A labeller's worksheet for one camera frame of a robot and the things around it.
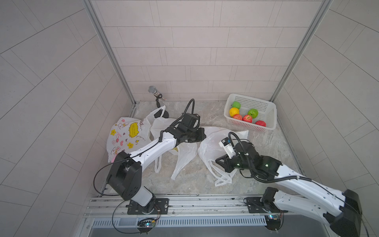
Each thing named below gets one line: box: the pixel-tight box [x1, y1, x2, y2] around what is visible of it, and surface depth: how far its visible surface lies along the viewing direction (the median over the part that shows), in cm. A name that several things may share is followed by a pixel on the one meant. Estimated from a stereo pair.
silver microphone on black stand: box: [148, 85, 170, 119], surface depth 88 cm
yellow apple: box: [228, 107, 240, 118], surface depth 106 cm
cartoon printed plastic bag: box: [106, 117, 152, 163], surface depth 86 cm
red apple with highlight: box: [242, 114, 254, 123], surface depth 101 cm
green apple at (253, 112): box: [247, 108, 259, 119], surface depth 104 cm
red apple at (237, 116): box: [232, 114, 243, 121], surface depth 101 cm
